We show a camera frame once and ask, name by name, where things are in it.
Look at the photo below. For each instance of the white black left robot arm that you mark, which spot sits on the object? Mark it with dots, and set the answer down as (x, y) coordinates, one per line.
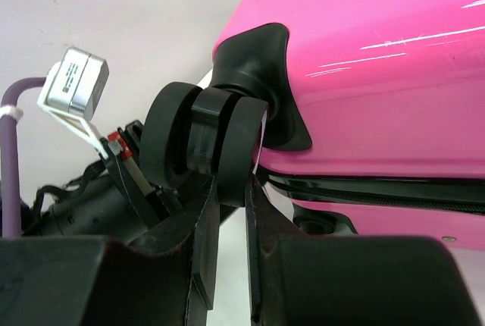
(111, 197)

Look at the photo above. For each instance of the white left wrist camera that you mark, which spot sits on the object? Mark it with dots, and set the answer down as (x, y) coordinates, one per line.
(72, 91)

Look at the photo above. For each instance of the pink kids suitcase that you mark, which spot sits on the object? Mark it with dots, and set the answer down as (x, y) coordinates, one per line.
(368, 113)

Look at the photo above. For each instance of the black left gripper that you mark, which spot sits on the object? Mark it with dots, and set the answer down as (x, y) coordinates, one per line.
(150, 203)

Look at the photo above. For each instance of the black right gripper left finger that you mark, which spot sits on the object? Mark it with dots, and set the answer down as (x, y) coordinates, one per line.
(165, 277)

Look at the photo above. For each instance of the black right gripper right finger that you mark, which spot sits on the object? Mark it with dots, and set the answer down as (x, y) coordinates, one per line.
(300, 279)

